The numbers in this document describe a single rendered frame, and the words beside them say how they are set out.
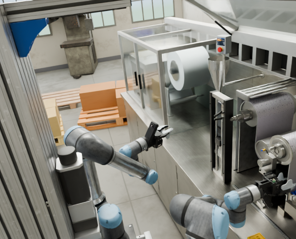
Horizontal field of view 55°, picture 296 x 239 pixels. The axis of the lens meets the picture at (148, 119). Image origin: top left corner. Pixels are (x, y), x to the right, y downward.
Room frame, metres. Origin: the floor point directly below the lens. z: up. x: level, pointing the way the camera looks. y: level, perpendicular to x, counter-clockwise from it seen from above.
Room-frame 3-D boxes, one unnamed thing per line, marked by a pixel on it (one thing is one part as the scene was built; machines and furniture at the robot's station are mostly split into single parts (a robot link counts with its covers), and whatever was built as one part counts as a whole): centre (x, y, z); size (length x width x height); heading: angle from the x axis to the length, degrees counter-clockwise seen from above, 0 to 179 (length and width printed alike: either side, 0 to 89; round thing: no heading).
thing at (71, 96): (5.43, 1.94, 0.06); 1.30 x 0.92 x 0.12; 101
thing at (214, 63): (1.84, -0.51, 1.50); 0.14 x 0.14 x 0.06
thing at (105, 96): (4.52, 0.48, 0.24); 1.35 x 0.92 x 0.49; 95
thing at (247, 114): (1.36, -0.52, 1.33); 0.06 x 0.06 x 0.06; 16
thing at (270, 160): (1.15, -0.57, 1.05); 0.06 x 0.05 x 0.31; 106
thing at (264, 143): (1.27, -0.70, 1.17); 0.26 x 0.12 x 0.12; 106
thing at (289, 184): (1.03, -0.62, 1.11); 0.09 x 0.03 x 0.06; 97
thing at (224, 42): (1.66, -0.49, 1.66); 0.07 x 0.07 x 0.10; 32
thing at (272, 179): (1.03, -0.52, 1.12); 0.12 x 0.08 x 0.09; 106
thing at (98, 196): (1.18, 0.33, 1.19); 0.15 x 0.12 x 0.55; 37
